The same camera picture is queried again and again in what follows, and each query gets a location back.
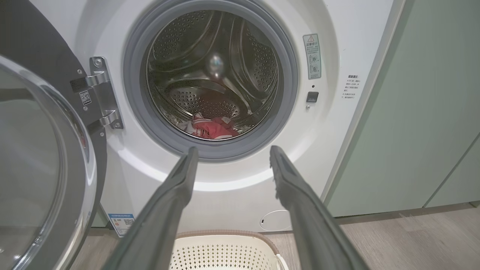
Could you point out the white washing machine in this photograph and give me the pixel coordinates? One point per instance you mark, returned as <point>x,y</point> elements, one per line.
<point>232,195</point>

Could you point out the steel perforated drum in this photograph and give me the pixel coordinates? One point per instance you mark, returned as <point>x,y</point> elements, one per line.
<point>210,56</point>

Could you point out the black door latch socket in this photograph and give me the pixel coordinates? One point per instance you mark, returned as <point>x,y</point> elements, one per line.
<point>312,97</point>

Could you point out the grey rubber door gasket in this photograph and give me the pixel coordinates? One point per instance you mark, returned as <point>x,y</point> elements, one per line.
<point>135,93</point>

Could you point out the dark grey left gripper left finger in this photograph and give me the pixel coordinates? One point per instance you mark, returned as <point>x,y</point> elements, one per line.
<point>157,217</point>

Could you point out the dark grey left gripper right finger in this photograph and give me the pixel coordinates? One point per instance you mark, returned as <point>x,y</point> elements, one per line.
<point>311,225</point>

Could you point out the round white filter cover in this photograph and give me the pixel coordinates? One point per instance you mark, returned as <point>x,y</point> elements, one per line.
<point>275,221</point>

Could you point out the black round glass machine door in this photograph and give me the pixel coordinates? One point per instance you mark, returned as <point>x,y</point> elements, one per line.
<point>37,150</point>

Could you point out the red white striped garment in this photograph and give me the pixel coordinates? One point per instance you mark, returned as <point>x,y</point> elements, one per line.
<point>198,125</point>

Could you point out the small QR code sticker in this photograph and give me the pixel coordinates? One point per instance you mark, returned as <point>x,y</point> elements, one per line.
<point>85,98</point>

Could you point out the pale green cabinet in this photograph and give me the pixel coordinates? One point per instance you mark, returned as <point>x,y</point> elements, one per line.
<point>412,112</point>

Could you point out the grey warning sticker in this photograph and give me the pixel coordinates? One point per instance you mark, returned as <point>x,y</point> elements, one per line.
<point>312,56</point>

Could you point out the blue energy label sticker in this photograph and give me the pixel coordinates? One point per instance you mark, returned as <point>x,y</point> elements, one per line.
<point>122,225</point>

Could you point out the cream perforated laundry basket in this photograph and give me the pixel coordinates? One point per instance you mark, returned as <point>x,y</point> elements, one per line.
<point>225,255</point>

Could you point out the silver door hinge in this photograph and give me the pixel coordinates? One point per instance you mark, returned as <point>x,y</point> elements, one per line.
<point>107,93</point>

